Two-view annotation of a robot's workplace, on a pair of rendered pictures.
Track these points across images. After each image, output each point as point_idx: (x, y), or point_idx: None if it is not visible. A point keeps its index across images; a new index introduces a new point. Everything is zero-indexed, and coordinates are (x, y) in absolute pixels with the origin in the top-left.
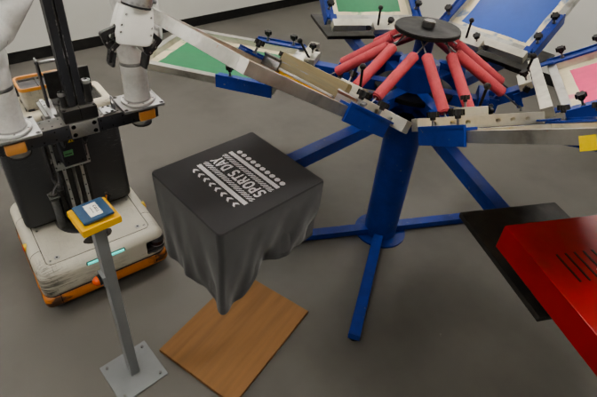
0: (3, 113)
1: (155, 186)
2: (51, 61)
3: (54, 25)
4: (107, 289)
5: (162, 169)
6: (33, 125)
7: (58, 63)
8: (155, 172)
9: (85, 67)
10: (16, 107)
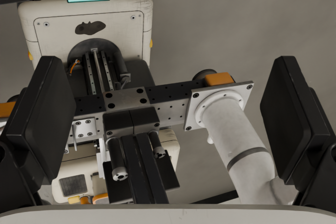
0: (242, 123)
1: None
2: None
3: None
4: None
5: None
6: (193, 110)
7: (168, 201)
8: None
9: (113, 200)
10: (225, 130)
